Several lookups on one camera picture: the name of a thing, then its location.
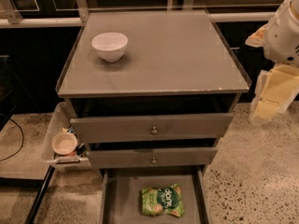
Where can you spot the grey drawer cabinet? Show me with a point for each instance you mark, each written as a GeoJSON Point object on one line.
{"type": "Point", "coordinates": [176, 63]}

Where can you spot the small beige bowl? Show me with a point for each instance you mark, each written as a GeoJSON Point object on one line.
{"type": "Point", "coordinates": [64, 143]}

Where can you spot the white ceramic bowl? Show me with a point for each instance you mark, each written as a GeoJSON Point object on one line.
{"type": "Point", "coordinates": [110, 46]}

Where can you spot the grey top drawer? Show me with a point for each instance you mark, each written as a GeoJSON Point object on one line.
{"type": "Point", "coordinates": [150, 128]}

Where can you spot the grey bottom drawer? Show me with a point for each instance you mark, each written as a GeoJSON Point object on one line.
{"type": "Point", "coordinates": [122, 198]}

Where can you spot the grey middle drawer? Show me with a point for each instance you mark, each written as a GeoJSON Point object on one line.
{"type": "Point", "coordinates": [157, 157]}

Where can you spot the green rice chip bag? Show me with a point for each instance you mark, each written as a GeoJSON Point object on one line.
{"type": "Point", "coordinates": [162, 201]}

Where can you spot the metal railing frame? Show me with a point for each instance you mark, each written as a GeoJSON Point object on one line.
{"type": "Point", "coordinates": [39, 13]}

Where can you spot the grey drawer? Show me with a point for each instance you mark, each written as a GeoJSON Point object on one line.
{"type": "Point", "coordinates": [150, 128]}
{"type": "Point", "coordinates": [122, 198]}
{"type": "Point", "coordinates": [157, 157]}

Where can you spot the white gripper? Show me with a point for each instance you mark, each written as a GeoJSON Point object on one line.
{"type": "Point", "coordinates": [282, 40]}

